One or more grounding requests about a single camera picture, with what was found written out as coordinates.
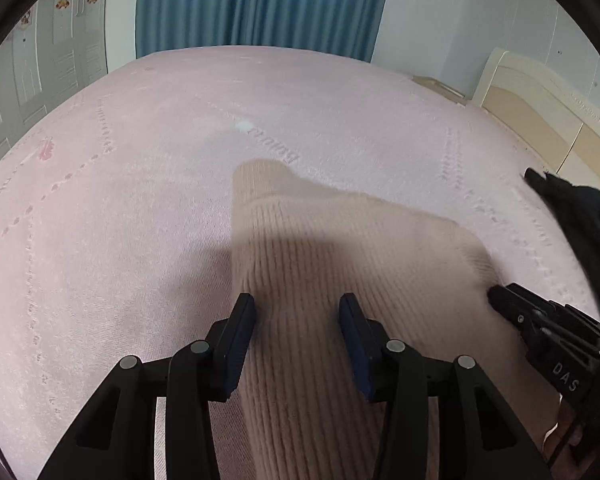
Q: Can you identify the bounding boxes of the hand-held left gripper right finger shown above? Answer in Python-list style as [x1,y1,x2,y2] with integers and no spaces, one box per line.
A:
[338,292,553,480]

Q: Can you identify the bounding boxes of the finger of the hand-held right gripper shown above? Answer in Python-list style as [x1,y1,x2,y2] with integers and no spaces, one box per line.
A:
[487,282,551,336]

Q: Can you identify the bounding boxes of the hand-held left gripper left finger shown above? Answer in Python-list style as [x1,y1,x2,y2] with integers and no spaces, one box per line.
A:
[36,292,257,480]

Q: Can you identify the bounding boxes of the beige knit sweater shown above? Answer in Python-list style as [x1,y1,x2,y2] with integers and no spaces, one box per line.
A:
[230,158,563,480]

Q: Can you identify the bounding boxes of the black garment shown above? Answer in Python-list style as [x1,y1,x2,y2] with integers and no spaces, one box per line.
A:
[524,167,600,333]

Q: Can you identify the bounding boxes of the pink patterned bed sheet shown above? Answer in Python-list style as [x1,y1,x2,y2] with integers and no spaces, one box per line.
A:
[0,45,600,480]

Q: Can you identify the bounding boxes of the cream bed headboard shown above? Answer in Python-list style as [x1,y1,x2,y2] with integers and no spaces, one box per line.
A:
[472,47,600,196]

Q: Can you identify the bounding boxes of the cream bedside table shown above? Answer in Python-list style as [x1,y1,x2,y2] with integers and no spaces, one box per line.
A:
[412,75,468,106]

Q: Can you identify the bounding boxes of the white wardrobe doors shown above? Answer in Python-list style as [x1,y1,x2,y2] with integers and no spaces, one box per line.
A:
[0,0,141,176]

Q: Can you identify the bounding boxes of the blue curtain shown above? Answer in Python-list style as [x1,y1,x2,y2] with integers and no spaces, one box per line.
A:
[135,0,395,63]

